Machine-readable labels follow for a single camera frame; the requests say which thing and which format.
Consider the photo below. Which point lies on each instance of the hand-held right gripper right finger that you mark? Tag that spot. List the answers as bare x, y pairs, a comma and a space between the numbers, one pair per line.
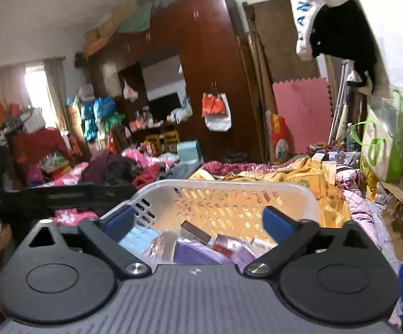
278, 223

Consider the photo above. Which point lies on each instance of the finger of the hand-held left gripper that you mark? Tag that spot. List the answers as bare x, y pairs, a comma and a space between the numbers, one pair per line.
76, 195

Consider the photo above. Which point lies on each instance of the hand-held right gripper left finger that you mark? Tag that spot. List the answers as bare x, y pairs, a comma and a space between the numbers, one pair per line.
118, 222

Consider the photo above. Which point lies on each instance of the white plastic basket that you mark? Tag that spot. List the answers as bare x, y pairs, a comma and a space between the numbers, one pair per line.
243, 198

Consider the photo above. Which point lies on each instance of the red packet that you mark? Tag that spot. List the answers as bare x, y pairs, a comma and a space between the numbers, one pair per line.
234, 245

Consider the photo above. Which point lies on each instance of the clear bag with red item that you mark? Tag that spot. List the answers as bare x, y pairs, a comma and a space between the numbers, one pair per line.
163, 247

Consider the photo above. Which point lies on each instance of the barcode labelled box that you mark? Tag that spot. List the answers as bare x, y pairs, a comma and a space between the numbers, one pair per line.
195, 232

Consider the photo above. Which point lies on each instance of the dark maroon clothing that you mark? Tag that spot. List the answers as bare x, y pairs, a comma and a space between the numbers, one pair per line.
106, 167

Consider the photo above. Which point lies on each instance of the yellow blanket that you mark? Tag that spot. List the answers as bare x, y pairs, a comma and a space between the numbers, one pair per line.
302, 174

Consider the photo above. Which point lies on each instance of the red cloth covered table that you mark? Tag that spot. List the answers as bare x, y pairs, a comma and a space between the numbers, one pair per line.
38, 146

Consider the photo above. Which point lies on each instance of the green plastic basket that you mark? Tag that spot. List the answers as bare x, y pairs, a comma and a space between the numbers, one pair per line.
112, 121

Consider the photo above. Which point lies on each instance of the blue plastic bags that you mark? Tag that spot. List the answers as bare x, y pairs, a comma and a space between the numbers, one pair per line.
97, 114

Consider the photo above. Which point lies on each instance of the red yellow printed bag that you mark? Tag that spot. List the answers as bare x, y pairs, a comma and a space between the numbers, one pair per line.
278, 139

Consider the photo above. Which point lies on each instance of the beige patterned curtain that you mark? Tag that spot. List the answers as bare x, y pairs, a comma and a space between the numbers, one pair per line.
3, 87
56, 94

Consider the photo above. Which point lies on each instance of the teal box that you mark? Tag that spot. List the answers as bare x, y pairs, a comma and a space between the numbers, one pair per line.
189, 151

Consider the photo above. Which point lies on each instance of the window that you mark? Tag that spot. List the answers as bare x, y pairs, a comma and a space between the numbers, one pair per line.
38, 90

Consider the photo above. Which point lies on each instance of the pink foam mat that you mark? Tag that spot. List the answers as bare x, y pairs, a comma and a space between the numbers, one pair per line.
302, 114

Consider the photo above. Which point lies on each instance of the white red plastic bag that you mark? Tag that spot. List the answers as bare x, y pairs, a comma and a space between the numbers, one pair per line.
130, 92

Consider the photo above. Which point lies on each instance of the black television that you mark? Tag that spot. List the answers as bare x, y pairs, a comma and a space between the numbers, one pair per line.
163, 106

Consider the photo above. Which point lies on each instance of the orange and white bag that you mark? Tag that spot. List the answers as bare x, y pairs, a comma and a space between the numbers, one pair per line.
217, 109

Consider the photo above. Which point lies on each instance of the green and white tote bag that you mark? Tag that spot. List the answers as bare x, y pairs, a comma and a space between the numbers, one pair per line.
379, 142

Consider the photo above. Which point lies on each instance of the metal crutch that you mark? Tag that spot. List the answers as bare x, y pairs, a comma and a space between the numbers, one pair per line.
340, 97

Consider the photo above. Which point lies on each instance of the cardboard box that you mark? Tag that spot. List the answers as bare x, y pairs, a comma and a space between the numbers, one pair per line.
125, 10
99, 34

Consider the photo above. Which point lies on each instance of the brown wooden wardrobe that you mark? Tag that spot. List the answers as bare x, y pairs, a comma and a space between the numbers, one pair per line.
205, 59

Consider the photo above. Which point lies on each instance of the wooden board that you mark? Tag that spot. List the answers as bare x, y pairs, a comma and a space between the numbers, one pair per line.
281, 38

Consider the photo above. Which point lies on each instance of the green cloth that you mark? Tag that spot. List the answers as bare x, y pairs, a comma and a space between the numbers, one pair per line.
135, 19

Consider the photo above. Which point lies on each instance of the black garment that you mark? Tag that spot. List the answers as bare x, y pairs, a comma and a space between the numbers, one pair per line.
344, 38

